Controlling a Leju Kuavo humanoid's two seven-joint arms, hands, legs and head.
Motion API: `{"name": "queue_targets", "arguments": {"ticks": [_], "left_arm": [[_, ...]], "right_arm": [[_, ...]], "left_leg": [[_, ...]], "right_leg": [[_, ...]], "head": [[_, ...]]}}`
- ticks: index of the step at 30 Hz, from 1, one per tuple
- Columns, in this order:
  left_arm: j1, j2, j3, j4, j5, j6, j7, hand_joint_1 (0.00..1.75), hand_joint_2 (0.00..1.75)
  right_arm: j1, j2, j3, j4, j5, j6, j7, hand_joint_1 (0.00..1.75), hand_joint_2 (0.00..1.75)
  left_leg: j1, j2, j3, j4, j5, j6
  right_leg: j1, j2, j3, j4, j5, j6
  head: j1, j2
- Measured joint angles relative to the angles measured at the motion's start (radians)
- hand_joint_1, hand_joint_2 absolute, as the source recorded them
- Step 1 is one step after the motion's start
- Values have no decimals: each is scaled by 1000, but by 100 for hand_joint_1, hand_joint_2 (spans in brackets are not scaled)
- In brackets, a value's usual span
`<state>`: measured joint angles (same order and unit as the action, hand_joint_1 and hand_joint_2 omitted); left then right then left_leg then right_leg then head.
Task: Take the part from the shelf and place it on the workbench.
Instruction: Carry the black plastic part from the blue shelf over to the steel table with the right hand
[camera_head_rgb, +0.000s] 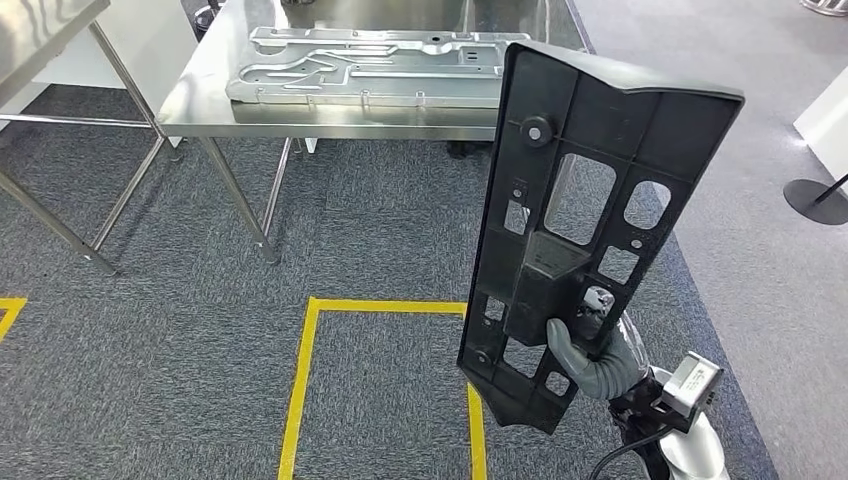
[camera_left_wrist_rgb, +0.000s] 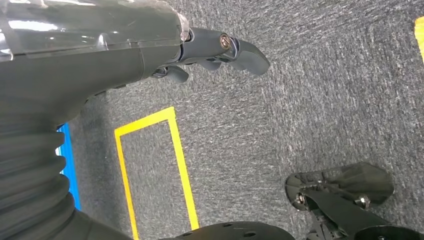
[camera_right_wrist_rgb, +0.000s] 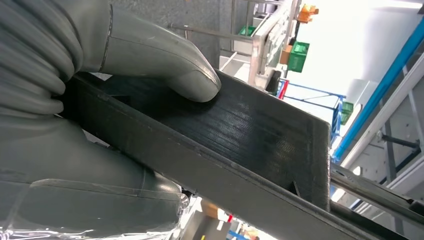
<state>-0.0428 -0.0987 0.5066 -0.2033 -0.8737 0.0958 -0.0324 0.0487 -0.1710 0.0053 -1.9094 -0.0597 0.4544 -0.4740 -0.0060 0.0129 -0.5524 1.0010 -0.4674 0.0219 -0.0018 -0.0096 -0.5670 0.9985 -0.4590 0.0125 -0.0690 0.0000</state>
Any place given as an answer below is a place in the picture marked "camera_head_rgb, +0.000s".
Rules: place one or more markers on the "stamped metal panel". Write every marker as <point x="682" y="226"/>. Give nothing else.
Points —
<point x="371" y="86"/>

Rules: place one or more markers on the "black stanchion base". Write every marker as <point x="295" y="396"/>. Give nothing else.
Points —
<point x="815" y="199"/>

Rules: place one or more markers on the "white box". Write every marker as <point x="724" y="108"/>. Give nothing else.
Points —
<point x="825" y="126"/>

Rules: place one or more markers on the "black plastic plate part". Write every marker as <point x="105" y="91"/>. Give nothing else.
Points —
<point x="596" y="119"/>

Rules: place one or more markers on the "stainless steel workbench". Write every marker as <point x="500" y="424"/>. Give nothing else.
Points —
<point x="212" y="99"/>

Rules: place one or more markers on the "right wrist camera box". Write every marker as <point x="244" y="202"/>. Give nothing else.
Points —
<point x="692" y="381"/>

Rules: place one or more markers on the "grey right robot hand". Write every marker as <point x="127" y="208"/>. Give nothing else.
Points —
<point x="609" y="378"/>

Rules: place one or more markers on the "steel stanchion base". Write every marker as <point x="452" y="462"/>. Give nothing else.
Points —
<point x="828" y="6"/>

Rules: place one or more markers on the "stainless steel table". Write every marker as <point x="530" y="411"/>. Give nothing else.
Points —
<point x="40" y="33"/>

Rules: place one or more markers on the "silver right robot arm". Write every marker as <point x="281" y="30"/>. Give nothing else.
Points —
<point x="696" y="454"/>

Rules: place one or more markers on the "white cabinet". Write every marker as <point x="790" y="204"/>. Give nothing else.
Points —
<point x="152" y="46"/>

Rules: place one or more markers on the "yellow floor tape square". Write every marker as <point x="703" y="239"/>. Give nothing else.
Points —
<point x="298" y="397"/>
<point x="10" y="311"/>

